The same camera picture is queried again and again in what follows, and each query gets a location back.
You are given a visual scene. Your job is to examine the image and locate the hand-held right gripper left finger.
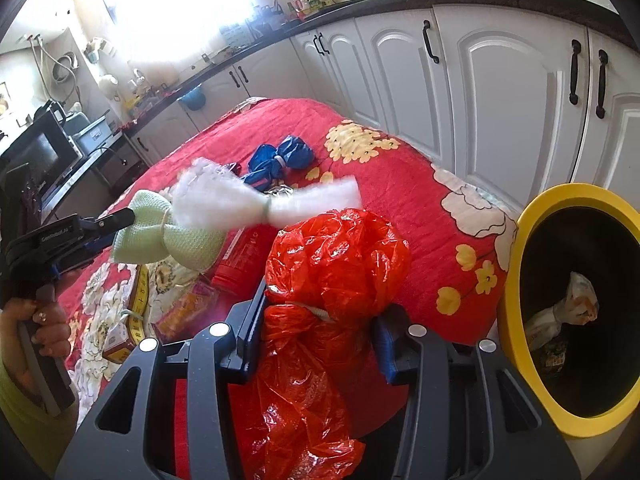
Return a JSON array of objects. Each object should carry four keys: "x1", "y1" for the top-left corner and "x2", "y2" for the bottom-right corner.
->
[{"x1": 55, "y1": 277, "x2": 272, "y2": 480}]

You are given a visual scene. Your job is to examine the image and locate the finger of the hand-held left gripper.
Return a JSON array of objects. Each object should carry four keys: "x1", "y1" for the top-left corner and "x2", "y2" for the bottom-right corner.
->
[
  {"x1": 80, "y1": 208, "x2": 137, "y2": 243},
  {"x1": 56, "y1": 240, "x2": 115, "y2": 278}
]

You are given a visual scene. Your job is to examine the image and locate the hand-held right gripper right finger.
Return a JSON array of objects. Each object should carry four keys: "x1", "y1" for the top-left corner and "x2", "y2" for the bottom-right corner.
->
[{"x1": 371, "y1": 305, "x2": 583, "y2": 480}]

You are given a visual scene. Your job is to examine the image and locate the green mesh cloth bundle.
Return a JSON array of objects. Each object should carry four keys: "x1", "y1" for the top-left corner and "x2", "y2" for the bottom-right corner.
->
[{"x1": 111, "y1": 190, "x2": 226, "y2": 272}]

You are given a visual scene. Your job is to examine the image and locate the red can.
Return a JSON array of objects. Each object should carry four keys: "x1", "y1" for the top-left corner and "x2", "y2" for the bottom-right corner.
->
[{"x1": 211, "y1": 227, "x2": 273, "y2": 293}]

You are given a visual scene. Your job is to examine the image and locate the yellow measuring tape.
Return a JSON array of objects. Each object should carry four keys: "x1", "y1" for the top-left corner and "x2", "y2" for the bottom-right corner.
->
[{"x1": 122, "y1": 265, "x2": 151, "y2": 343}]

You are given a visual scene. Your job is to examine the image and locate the red plastic bag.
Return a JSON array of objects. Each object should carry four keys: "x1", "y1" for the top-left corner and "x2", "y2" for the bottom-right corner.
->
[{"x1": 240, "y1": 208, "x2": 413, "y2": 480}]

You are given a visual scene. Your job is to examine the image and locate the yellow-rimmed black bin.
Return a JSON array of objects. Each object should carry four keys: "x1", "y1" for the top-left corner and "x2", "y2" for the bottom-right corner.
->
[{"x1": 497, "y1": 183, "x2": 640, "y2": 436}]

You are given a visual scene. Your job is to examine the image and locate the person's left forearm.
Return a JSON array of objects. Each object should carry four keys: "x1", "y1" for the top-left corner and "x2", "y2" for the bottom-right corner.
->
[{"x1": 0, "y1": 360, "x2": 80, "y2": 477}]

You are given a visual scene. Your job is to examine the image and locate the person's left hand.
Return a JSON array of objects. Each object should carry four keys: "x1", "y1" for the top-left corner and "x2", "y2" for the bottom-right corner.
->
[{"x1": 0, "y1": 297, "x2": 72, "y2": 392}]

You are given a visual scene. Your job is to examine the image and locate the orange packet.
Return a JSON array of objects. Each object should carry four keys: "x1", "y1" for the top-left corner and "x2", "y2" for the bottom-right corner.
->
[{"x1": 152, "y1": 282, "x2": 216, "y2": 343}]

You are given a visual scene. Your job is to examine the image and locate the black microwave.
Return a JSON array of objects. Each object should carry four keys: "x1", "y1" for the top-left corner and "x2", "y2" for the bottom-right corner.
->
[{"x1": 0, "y1": 110, "x2": 83, "y2": 186}]

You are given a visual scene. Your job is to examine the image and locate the small brown box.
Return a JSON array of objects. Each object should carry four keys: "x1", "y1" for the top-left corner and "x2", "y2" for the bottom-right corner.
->
[{"x1": 102, "y1": 325, "x2": 141, "y2": 365}]

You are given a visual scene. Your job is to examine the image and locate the white tied plastic bag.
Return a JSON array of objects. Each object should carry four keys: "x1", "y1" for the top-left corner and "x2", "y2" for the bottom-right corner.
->
[{"x1": 170, "y1": 156, "x2": 363, "y2": 228}]

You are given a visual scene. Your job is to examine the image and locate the red floral blanket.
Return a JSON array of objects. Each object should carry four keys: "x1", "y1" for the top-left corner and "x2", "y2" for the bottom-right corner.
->
[{"x1": 65, "y1": 97, "x2": 518, "y2": 480}]

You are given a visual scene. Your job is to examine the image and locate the blue plastic bag bundle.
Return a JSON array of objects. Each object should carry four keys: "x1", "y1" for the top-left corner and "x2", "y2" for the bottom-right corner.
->
[{"x1": 241, "y1": 136, "x2": 317, "y2": 192}]

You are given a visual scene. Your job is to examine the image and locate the white paper bundle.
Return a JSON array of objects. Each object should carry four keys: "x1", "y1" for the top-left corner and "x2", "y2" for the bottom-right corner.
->
[{"x1": 525, "y1": 271, "x2": 599, "y2": 356}]

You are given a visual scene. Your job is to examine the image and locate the bright window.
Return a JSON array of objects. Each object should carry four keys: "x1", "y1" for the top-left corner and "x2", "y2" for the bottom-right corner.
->
[{"x1": 95, "y1": 0, "x2": 256, "y2": 61}]

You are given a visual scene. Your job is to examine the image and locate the white kitchen cabinets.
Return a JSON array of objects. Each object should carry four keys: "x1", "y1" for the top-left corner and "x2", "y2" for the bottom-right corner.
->
[{"x1": 120, "y1": 2, "x2": 640, "y2": 241}]

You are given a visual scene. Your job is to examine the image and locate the group of bottles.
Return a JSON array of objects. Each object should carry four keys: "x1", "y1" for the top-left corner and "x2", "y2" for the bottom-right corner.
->
[{"x1": 289, "y1": 0, "x2": 332, "y2": 15}]

